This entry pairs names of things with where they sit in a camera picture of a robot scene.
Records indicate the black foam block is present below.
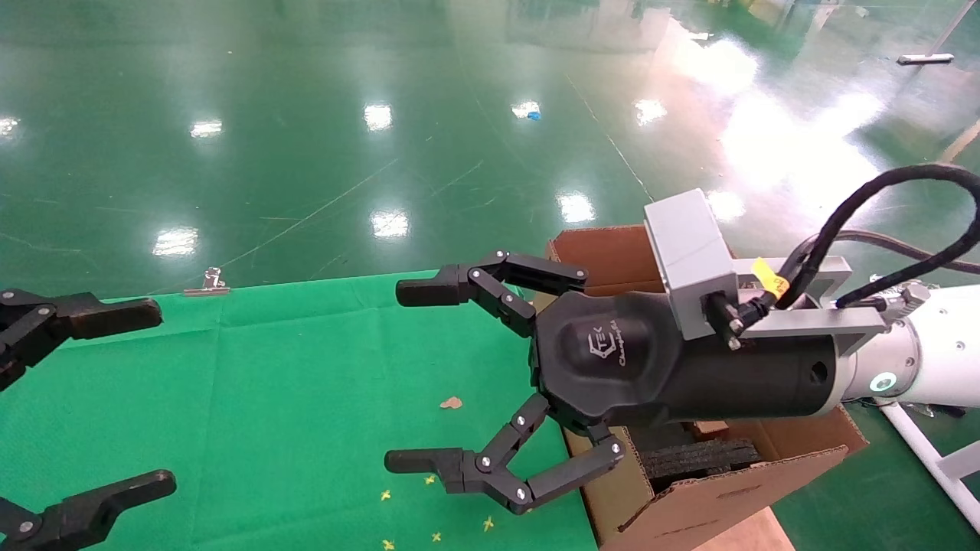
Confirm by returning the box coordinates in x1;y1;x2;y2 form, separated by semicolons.
628;422;763;491

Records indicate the white table leg frame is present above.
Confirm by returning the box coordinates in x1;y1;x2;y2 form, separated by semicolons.
877;402;980;533

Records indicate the beige board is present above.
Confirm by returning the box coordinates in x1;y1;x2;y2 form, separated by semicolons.
693;507;797;551

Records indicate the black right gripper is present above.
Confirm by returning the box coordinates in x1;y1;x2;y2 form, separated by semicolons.
530;291;840;431

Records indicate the grey metal camera bracket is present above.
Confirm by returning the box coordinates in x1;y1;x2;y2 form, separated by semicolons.
731;256;889;353

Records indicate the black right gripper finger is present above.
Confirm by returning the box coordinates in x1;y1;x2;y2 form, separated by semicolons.
396;249;589;337
384;393;626;515

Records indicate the green table cloth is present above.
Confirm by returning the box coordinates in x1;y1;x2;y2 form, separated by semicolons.
0;272;598;551

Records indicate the large open cardboard carton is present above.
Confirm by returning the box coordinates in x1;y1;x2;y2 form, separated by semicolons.
536;224;870;551

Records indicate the thin black cable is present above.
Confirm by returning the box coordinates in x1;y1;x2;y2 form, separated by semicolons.
796;230;980;276

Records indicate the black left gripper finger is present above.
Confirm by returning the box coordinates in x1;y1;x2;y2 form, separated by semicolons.
0;470;178;551
0;289;164;391

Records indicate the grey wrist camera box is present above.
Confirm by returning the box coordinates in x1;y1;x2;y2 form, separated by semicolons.
643;188;740;341

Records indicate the silver metal binder clip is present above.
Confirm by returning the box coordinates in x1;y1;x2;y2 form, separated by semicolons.
182;266;230;297

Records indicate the thick black looped cable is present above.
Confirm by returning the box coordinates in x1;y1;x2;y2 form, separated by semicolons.
773;163;980;308

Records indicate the floor cables bundle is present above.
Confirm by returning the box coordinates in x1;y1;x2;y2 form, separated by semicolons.
903;402;967;419

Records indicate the yellow cable tag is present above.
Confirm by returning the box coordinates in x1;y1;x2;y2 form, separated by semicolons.
752;257;789;299

